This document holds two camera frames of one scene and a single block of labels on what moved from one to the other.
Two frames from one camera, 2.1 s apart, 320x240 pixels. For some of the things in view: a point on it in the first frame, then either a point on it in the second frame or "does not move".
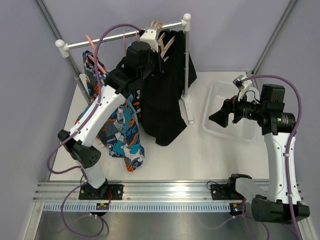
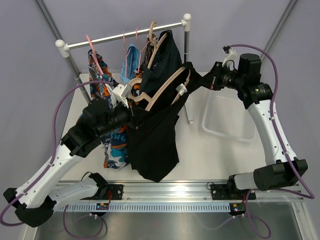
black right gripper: x=230 y=106 → x=212 y=80
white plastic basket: x=221 y=92 does not move
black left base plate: x=105 y=192 does not move
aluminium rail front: x=133 y=192 does not move
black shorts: x=161 y=114 → x=154 y=141
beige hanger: x=162 y=51 → x=151 y=100
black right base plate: x=228 y=191 does not move
